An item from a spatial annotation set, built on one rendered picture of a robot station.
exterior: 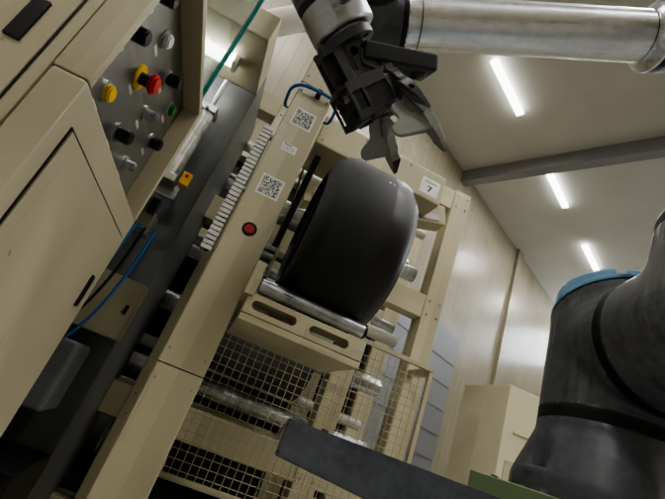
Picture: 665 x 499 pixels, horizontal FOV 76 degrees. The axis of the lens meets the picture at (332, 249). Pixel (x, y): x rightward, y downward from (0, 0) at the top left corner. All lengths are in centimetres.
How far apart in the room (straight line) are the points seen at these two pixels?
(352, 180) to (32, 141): 83
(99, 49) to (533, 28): 67
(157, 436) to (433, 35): 108
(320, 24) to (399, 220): 73
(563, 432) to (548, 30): 61
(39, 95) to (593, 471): 76
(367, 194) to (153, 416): 81
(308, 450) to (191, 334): 81
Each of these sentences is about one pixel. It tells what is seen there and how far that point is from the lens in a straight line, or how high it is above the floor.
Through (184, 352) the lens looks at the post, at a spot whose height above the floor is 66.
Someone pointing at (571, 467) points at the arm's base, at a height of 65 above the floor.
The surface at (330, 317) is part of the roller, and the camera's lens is 122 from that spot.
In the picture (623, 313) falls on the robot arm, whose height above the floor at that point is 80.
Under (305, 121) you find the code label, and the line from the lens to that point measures 153.
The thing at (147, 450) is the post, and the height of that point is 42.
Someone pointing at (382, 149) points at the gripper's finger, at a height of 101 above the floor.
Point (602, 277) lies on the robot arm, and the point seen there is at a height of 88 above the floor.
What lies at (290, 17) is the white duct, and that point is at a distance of 222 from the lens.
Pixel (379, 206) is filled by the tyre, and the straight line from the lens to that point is 123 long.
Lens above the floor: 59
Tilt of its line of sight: 23 degrees up
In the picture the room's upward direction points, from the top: 21 degrees clockwise
